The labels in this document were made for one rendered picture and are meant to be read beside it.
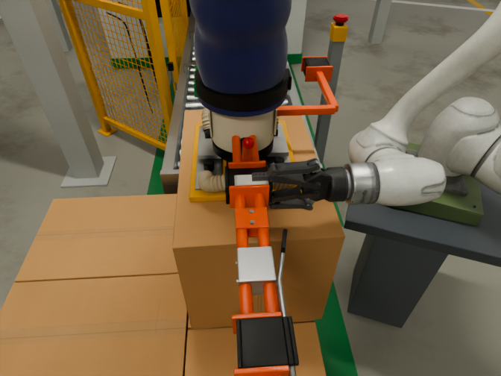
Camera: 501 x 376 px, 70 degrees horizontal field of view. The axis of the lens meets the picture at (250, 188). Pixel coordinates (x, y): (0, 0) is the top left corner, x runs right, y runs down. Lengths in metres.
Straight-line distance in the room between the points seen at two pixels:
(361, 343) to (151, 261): 1.01
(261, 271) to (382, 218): 0.69
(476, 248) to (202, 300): 0.81
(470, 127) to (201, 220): 0.77
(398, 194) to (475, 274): 1.50
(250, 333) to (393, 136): 0.57
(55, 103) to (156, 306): 1.44
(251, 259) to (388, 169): 0.35
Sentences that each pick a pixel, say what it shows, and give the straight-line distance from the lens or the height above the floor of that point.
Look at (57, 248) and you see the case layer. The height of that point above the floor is 0.54.
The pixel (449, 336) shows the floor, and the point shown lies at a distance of 1.98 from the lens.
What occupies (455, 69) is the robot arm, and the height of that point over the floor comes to 1.29.
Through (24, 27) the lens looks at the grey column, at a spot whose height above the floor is 0.99.
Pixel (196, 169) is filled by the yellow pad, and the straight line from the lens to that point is 0.98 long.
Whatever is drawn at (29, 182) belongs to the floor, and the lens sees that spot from 2.80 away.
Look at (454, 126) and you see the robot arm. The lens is 1.17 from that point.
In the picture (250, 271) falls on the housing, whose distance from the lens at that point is 0.60.
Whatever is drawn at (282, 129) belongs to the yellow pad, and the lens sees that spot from 1.13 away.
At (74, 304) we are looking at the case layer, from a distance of 1.34.
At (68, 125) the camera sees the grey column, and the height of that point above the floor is 0.43.
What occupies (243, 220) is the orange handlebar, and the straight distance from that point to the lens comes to 0.68.
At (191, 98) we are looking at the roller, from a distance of 2.21.
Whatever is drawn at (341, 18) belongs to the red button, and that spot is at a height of 1.04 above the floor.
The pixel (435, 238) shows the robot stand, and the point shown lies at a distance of 1.23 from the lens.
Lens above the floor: 1.61
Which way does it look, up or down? 43 degrees down
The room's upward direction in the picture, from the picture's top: straight up
